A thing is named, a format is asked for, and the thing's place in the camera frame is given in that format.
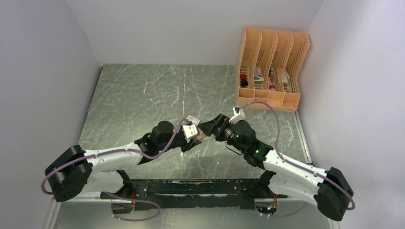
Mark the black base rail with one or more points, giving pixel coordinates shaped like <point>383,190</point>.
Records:
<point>197,193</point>

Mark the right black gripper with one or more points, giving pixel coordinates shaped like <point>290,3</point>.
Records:
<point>216,126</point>

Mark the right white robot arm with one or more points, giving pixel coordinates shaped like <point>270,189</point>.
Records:
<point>326,189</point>

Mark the red white staple box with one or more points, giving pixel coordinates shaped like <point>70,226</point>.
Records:
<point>193,120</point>

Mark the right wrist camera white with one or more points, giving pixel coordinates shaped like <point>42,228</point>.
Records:
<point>238,115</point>

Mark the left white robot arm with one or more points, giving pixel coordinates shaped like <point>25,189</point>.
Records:
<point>78,171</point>

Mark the pink stapler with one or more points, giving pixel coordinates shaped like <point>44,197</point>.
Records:
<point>201,136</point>

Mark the pink items in organizer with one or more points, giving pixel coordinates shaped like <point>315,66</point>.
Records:
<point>259,80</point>

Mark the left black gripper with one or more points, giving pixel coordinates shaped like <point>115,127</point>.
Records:
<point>187,146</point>

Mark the orange file organizer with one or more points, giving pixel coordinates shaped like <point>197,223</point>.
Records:
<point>268,66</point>

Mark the red black item in organizer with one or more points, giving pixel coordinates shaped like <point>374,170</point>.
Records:
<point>244,80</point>

